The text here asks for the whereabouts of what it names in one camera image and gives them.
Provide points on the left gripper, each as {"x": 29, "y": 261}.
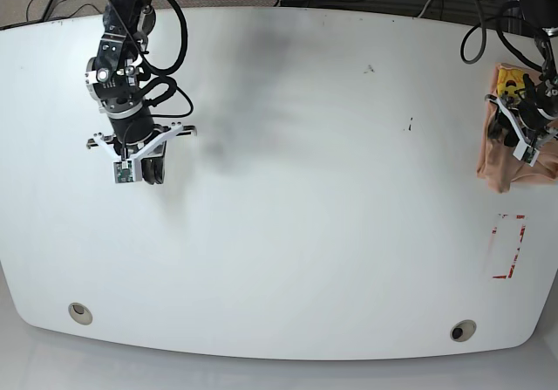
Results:
{"x": 527, "y": 117}

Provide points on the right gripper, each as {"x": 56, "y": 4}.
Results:
{"x": 142, "y": 136}

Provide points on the peach t-shirt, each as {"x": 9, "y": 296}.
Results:
{"x": 496, "y": 164}

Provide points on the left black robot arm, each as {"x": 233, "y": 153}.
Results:
{"x": 539, "y": 17}

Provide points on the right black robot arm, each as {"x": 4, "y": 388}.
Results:
{"x": 127, "y": 87}

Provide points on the red tape rectangle marking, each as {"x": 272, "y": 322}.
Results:
{"x": 505, "y": 245}

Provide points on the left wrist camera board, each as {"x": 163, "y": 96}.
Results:
{"x": 526, "y": 153}

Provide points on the left table cable grommet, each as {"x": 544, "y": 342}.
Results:
{"x": 80, "y": 314}

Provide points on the table cable grommet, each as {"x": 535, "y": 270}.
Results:
{"x": 80, "y": 314}
{"x": 463, "y": 331}

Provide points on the right table cable grommet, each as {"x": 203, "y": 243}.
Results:
{"x": 463, "y": 331}

